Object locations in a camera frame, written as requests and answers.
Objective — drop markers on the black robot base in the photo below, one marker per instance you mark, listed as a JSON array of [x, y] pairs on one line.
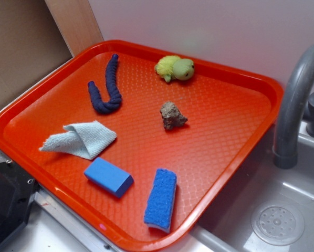
[[17, 193]]

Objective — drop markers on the brown grey rock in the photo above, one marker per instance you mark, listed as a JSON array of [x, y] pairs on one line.
[[172, 116]]

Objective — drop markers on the yellow green plush turtle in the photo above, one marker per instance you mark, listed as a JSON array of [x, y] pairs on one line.
[[175, 68]]

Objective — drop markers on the blue rectangular block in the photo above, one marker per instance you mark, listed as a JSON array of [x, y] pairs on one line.
[[109, 177]]

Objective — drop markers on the light blue folded cloth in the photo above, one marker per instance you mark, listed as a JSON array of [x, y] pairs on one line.
[[85, 140]]

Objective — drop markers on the blue sponge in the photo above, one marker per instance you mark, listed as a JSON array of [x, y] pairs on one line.
[[159, 209]]

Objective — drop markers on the grey curved faucet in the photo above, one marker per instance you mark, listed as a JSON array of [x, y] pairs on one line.
[[294, 107]]

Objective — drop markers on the grey plastic sink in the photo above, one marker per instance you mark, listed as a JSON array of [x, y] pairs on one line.
[[226, 224]]

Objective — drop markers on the light wooden board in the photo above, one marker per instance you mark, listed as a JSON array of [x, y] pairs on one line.
[[76, 22]]

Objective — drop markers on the round sink drain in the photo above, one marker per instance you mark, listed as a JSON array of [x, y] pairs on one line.
[[277, 223]]

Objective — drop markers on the brown cardboard panel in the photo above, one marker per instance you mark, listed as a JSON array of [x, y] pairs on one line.
[[31, 46]]

